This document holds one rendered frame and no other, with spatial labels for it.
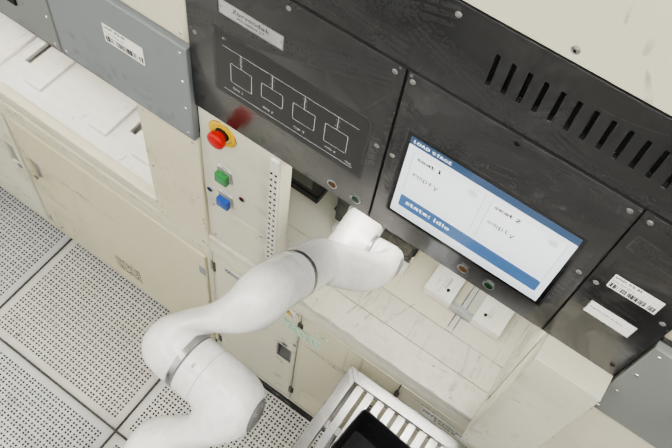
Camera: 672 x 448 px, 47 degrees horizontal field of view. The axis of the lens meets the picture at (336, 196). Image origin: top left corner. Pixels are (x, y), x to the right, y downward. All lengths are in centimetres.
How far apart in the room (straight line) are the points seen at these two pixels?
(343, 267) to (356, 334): 45
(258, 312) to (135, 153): 97
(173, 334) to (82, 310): 162
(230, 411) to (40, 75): 133
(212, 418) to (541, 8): 76
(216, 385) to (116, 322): 161
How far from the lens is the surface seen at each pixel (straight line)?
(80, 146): 216
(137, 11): 145
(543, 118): 99
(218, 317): 123
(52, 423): 276
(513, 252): 122
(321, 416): 190
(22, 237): 305
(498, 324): 191
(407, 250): 182
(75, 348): 282
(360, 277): 146
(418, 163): 118
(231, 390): 124
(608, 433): 156
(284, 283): 124
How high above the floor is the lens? 259
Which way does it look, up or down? 59 degrees down
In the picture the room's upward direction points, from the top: 10 degrees clockwise
